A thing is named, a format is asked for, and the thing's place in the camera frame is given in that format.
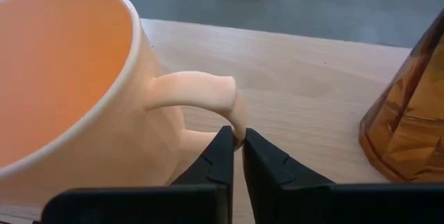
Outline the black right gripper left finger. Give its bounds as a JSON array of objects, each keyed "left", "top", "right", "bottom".
[{"left": 41, "top": 126, "right": 235, "bottom": 224}]

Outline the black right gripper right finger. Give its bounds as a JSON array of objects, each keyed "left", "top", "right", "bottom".
[{"left": 242, "top": 128, "right": 444, "bottom": 224}]

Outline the amber textured glass cup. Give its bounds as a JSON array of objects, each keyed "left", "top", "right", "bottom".
[{"left": 359, "top": 8, "right": 444, "bottom": 184}]

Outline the peach ceramic mug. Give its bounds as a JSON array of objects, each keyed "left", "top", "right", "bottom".
[{"left": 0, "top": 0, "right": 248, "bottom": 214}]

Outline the wooden shelf board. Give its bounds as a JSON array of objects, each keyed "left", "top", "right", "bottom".
[{"left": 0, "top": 18, "right": 414, "bottom": 224}]

